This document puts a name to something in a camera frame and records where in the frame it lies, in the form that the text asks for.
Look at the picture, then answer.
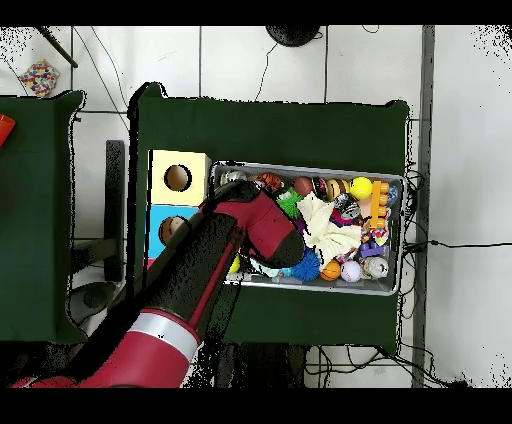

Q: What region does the wooden box with three holes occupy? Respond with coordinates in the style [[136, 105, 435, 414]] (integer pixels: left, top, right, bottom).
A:
[[146, 149, 214, 269]]

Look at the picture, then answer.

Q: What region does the clear mesh bin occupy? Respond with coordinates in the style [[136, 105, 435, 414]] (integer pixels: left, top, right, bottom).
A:
[[209, 159, 405, 297]]

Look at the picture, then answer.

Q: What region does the green furry googly-eyed toy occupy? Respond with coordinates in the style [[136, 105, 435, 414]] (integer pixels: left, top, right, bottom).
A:
[[277, 188, 305, 219]]

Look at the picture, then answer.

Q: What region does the cream knitted cloth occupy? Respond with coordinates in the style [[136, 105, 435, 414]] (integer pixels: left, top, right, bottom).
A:
[[295, 191, 364, 267]]

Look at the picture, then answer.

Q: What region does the small blue spiky ball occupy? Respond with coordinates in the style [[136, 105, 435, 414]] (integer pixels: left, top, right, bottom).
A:
[[289, 247, 323, 282]]

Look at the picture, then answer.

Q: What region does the yellow tennis ball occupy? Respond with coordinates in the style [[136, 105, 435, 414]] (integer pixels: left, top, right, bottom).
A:
[[349, 176, 374, 201]]

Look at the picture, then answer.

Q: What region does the orange toy brick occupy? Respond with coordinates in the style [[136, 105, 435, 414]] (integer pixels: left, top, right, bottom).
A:
[[369, 180, 393, 231]]

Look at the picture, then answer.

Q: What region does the black round base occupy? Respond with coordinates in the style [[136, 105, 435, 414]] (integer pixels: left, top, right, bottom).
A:
[[265, 25, 321, 48]]

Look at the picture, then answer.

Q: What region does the grey metal strip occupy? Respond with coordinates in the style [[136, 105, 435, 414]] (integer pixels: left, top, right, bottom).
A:
[[411, 25, 437, 389]]

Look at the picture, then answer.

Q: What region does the dark green side table cloth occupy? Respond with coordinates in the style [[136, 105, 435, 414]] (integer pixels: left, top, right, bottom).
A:
[[0, 90, 88, 347]]

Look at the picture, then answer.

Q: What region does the colourful patterned packet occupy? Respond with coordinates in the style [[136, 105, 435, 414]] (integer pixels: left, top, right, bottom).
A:
[[17, 59, 61, 99]]

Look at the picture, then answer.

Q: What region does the black rod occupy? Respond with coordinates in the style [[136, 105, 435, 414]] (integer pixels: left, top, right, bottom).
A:
[[35, 26, 79, 69]]

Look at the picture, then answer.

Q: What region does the small red object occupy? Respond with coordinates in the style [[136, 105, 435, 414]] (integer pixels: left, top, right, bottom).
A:
[[0, 114, 17, 148]]

